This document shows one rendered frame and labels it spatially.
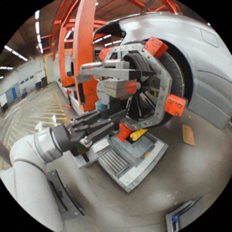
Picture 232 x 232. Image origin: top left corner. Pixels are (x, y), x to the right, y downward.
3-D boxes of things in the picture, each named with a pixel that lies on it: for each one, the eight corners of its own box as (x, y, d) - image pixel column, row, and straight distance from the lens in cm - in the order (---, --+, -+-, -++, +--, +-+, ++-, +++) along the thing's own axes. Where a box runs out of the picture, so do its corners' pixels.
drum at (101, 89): (137, 99, 57) (139, 78, 53) (110, 110, 43) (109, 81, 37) (122, 93, 65) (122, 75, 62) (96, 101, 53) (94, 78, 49)
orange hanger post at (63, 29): (66, 85, 279) (67, 19, 339) (61, 88, 277) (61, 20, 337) (66, 85, 297) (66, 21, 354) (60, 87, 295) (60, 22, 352)
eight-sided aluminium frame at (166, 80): (155, 138, 61) (175, 48, 46) (150, 143, 56) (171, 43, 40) (107, 107, 87) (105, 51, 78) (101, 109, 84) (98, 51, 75)
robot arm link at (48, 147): (53, 168, 28) (69, 160, 26) (33, 148, 22) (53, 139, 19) (48, 147, 33) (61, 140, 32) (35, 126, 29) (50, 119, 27)
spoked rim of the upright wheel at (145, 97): (160, 120, 83) (184, 69, 69) (147, 133, 65) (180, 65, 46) (123, 94, 101) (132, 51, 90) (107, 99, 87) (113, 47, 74)
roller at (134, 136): (152, 126, 85) (154, 121, 82) (132, 143, 66) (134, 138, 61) (147, 123, 87) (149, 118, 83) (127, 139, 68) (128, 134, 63)
